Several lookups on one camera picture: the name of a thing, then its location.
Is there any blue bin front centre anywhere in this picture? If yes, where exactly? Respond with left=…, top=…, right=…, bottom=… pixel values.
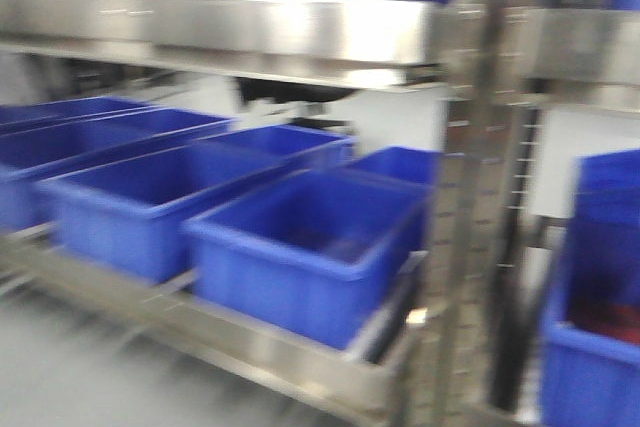
left=184, top=171, right=426, bottom=349

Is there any blue bin far left shelf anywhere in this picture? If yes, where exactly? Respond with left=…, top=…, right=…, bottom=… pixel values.
left=1, top=108, right=236, bottom=231

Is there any blue bin with red contents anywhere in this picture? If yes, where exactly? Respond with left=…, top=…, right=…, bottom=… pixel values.
left=539, top=150, right=639, bottom=426

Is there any right steel shelf unit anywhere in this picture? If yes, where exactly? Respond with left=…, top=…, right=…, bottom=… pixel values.
left=516, top=9, right=639, bottom=117

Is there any blue bin rear centre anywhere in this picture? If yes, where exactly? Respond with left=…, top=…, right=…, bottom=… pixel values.
left=200, top=124, right=354, bottom=171

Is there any steel shelf unit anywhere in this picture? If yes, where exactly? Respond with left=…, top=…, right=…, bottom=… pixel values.
left=516, top=9, right=639, bottom=117
left=1, top=0, right=526, bottom=426

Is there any left steel shelf unit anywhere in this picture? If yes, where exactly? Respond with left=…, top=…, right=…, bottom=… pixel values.
left=1, top=0, right=526, bottom=426

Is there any blue bin second row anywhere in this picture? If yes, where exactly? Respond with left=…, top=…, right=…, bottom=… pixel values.
left=37, top=144, right=286, bottom=284

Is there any blue bin behind front bin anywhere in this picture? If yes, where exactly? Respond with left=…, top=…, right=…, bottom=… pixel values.
left=344, top=146, right=441, bottom=186

